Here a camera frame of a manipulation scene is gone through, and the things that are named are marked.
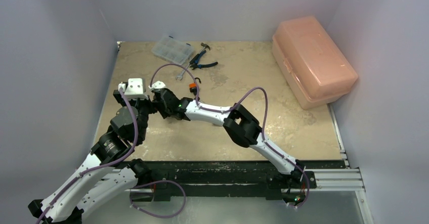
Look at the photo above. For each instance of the silver wrench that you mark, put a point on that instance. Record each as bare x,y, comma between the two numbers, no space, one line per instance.
181,74

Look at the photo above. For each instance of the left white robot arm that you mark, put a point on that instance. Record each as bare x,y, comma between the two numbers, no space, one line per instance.
102,176

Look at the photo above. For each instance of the small hammer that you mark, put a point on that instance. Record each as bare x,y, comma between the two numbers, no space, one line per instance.
204,47

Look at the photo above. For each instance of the pink plastic storage box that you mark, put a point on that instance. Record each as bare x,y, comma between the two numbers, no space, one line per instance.
314,67

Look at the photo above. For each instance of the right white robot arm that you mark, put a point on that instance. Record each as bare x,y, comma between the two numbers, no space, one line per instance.
240,125

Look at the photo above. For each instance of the clear plastic organizer box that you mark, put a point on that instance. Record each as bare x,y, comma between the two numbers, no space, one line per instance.
173,50

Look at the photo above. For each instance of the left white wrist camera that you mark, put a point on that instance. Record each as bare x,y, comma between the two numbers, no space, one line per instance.
134,89

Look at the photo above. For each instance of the orange black padlock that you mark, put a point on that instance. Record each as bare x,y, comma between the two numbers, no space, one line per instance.
193,86

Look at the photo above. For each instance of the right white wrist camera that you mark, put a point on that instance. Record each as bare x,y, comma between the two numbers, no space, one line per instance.
157,86

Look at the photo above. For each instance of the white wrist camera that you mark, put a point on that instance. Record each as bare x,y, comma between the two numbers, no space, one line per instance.
157,86
134,89

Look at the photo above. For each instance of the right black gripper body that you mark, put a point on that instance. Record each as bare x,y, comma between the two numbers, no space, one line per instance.
159,98

